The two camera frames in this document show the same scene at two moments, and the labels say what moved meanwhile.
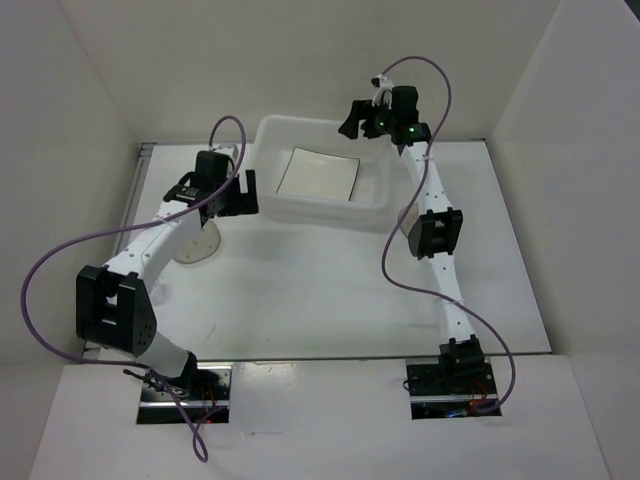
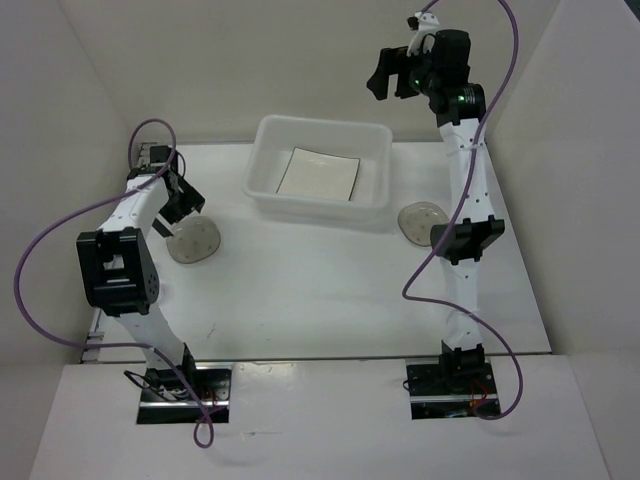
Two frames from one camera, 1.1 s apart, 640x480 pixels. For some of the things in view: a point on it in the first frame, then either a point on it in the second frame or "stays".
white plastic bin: (312, 176) stays
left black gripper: (244, 203) → (190, 201)
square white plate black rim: (312, 173) stays
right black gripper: (360, 109) → (389, 61)
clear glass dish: (199, 245) stays
